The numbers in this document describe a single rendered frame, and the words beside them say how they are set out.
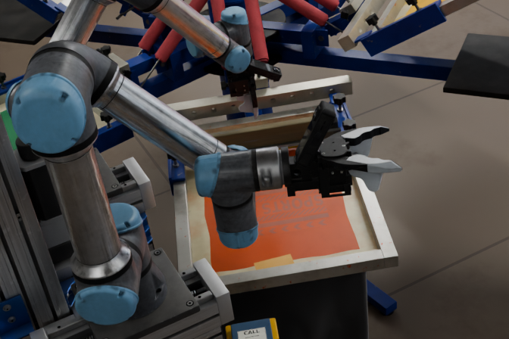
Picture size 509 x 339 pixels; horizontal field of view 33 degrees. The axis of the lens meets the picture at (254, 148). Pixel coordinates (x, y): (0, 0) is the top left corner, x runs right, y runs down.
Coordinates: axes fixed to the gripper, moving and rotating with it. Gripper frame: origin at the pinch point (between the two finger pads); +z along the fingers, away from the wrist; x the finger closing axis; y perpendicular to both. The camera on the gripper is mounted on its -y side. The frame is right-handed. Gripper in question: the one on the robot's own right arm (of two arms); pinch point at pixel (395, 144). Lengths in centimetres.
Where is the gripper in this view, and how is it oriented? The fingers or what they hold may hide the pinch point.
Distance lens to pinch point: 149.0
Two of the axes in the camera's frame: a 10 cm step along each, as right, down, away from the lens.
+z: 9.9, -1.1, -0.5
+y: 1.2, 8.8, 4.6
